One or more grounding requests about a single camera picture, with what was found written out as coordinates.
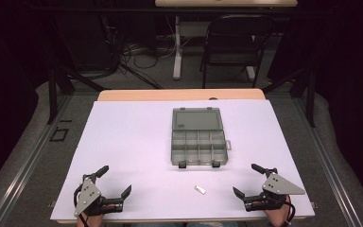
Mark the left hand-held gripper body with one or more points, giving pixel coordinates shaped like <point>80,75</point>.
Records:
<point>88,194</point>

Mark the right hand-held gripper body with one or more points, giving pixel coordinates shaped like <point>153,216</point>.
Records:
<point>277,186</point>

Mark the person's left hand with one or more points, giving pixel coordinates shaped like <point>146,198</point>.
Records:
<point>89,220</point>

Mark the person's right hand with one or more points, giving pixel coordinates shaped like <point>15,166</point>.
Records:
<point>279,216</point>

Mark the small white flat piece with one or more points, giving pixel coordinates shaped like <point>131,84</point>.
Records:
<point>200,189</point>

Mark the white board table cover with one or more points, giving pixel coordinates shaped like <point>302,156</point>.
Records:
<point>132,142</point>

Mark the grey clear compartment box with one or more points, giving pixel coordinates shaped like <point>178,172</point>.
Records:
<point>198,138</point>

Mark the black metal stand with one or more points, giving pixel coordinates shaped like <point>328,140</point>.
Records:
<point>52,94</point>
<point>310,97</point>

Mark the wooden table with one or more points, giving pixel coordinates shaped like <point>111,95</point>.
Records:
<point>170,94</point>

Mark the black folding chair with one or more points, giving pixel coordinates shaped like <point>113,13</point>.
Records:
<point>233,41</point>

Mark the white desk with light top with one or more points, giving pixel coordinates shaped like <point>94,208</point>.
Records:
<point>227,3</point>

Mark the aluminium floor rail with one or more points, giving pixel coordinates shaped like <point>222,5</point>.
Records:
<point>327,164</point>
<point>28,164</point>

